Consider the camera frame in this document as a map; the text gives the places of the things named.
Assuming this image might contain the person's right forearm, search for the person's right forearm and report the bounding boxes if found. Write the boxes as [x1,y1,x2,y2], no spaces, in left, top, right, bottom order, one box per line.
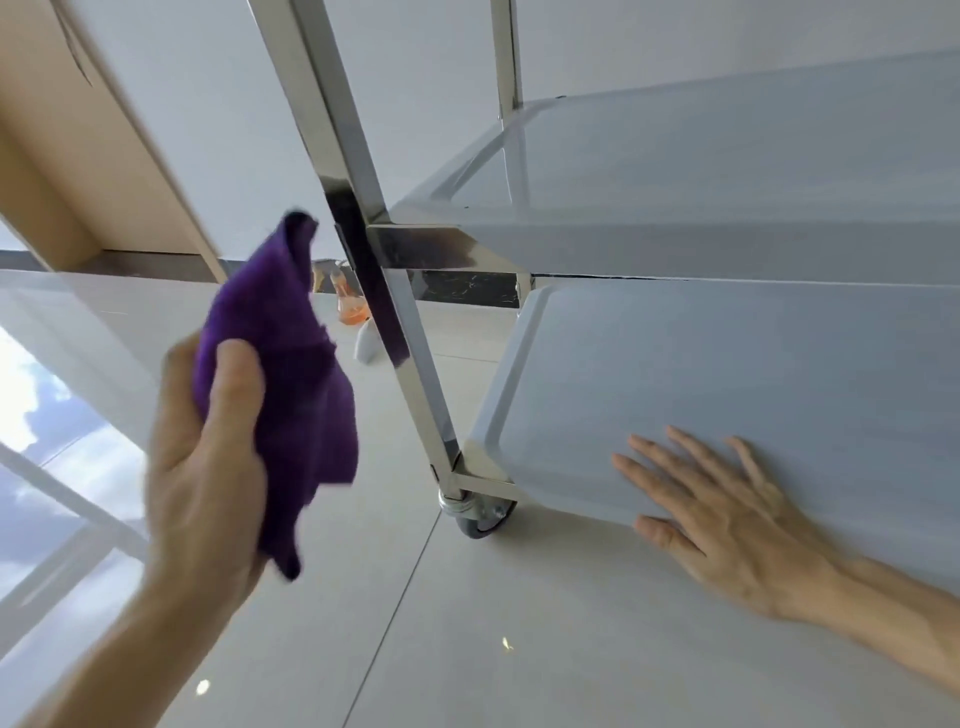
[798,551,960,702]

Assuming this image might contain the white cart shelf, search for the white cart shelf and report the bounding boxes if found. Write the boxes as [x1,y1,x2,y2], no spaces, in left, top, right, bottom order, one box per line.
[465,279,960,575]
[388,48,960,284]

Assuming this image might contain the person's right hand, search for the person's right hand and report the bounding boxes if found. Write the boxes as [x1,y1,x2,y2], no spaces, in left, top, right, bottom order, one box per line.
[612,425,845,624]

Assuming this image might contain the spray bottle with orange liquid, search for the spray bottle with orange liquid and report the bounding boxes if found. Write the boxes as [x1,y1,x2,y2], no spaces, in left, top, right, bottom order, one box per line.
[313,257,389,367]

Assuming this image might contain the grey caster wheel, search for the grey caster wheel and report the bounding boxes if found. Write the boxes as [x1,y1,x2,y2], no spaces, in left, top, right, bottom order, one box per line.
[437,489,519,540]

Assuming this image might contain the person's left hand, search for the person's left hand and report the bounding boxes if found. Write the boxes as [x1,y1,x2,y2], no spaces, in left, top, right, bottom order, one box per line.
[144,330,271,601]

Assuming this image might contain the person's left forearm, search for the person's left forearm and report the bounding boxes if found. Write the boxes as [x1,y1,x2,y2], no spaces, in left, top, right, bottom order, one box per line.
[15,573,265,728]

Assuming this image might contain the purple cleaning cloth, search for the purple cleaning cloth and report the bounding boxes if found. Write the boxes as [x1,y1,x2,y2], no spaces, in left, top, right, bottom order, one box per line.
[191,211,360,582]

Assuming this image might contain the beige wooden cabinet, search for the beige wooden cabinet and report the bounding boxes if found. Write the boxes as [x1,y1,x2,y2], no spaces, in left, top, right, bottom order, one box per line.
[0,0,231,285]

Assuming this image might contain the stainless steel cart frame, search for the stainless steel cart frame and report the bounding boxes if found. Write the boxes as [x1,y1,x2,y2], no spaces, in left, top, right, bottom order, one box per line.
[247,0,543,505]

